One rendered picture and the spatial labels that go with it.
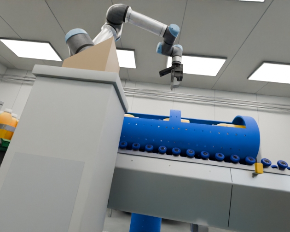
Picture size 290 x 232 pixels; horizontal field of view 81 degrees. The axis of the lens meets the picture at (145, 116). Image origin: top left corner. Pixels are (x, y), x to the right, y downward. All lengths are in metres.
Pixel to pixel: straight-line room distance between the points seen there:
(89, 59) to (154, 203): 0.74
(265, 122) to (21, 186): 5.38
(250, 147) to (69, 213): 0.86
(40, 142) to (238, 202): 0.88
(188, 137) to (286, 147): 4.80
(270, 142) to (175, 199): 4.66
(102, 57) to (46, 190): 0.50
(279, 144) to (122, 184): 4.95
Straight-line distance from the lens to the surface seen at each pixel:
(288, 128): 5.84
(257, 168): 0.98
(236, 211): 1.02
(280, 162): 1.11
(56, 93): 0.69
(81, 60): 0.74
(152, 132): 0.95
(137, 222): 1.59
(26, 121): 0.70
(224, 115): 5.12
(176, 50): 1.33
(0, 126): 1.27
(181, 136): 0.95
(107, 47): 0.76
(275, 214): 1.08
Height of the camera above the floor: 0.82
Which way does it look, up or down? 19 degrees up
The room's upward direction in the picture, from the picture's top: 8 degrees clockwise
